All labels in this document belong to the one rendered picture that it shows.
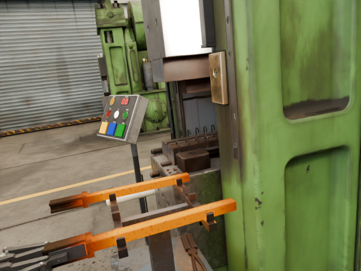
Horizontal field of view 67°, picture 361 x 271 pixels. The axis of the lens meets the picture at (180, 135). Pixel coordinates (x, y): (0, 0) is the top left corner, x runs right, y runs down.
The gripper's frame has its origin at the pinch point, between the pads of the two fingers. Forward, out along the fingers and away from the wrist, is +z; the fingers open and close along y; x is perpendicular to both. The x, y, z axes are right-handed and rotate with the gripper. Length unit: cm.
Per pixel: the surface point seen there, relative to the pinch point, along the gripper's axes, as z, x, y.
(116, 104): 26, 18, -118
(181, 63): 48, 37, -51
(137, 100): 36, 20, -100
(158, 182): 25.7, 1.1, -22.5
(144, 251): 18.7, -26.1, -28.5
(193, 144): 49, 2, -51
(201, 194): 45, -14, -36
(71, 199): -0.2, 1.5, -23.6
